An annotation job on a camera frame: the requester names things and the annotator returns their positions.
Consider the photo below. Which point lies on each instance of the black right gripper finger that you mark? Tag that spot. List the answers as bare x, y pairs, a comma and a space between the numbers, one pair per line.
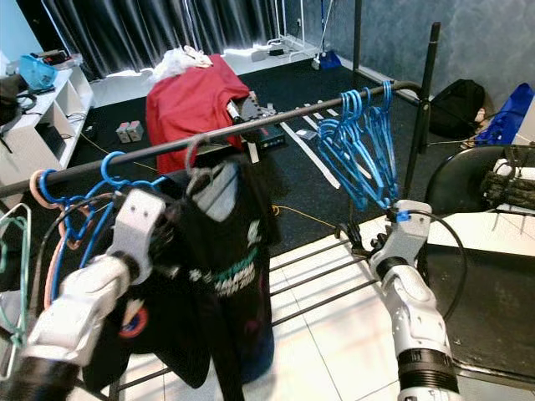
364, 233
346, 236

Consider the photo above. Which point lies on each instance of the black jersey with white lettering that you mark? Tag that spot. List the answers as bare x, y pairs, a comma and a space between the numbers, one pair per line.
242, 251

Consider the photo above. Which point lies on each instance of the grey plastic hanger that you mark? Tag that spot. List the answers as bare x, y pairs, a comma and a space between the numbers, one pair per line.
189, 163

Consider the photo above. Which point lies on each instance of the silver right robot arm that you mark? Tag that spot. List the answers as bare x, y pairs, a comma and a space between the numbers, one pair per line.
418, 326

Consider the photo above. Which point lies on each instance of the blue plastic hanger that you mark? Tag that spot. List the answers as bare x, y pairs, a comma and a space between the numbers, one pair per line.
359, 154
334, 138
387, 96
107, 171

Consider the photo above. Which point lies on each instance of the green plastic hanger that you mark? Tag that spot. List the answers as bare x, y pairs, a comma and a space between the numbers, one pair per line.
27, 284

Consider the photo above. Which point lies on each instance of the orange plastic hanger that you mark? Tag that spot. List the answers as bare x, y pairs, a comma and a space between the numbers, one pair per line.
34, 185

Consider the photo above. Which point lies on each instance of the black round chair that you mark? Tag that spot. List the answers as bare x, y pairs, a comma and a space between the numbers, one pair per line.
460, 184

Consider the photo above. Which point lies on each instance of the white bench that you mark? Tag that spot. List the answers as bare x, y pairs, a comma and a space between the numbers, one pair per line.
493, 234

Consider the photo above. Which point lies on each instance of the black metal clothes rack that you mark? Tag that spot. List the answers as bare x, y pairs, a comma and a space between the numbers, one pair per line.
301, 114

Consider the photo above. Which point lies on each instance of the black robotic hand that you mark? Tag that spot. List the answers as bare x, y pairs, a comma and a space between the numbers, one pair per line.
510, 188

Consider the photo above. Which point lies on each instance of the grey machine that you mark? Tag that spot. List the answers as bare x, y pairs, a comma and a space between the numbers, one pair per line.
259, 109

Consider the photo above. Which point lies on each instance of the black backpack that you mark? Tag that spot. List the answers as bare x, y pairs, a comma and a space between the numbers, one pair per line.
460, 109

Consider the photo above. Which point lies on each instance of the blue broom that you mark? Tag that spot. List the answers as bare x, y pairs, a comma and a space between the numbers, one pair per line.
328, 60

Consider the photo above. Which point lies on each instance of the blue bag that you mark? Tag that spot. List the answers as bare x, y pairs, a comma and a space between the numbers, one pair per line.
510, 117

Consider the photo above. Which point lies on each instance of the red cloth cover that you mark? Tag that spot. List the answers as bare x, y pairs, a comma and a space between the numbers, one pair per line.
192, 109

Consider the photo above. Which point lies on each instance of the white power strip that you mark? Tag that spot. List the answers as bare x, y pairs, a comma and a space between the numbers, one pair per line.
267, 52

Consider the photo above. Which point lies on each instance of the black t-shirt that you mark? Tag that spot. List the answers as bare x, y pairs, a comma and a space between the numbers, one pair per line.
159, 334

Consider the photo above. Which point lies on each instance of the small grey box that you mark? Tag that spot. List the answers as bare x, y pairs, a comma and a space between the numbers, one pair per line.
139, 130
125, 132

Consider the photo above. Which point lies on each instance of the white plastic wrapping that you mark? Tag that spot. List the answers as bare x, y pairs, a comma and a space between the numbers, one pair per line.
174, 65

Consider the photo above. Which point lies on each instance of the teal bag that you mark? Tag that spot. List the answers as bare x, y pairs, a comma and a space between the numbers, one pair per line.
38, 73

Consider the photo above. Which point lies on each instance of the white shelf unit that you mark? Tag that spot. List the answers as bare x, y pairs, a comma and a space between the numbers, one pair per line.
63, 100

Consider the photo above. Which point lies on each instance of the black curtain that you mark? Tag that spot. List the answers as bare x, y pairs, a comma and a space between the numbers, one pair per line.
150, 33

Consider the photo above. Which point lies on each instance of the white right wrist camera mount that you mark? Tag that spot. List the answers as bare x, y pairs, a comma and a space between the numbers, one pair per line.
410, 234

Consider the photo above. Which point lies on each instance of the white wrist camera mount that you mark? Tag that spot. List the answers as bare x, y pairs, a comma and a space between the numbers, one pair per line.
140, 225
410, 234

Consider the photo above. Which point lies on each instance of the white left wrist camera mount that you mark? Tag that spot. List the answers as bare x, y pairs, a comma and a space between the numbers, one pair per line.
140, 225

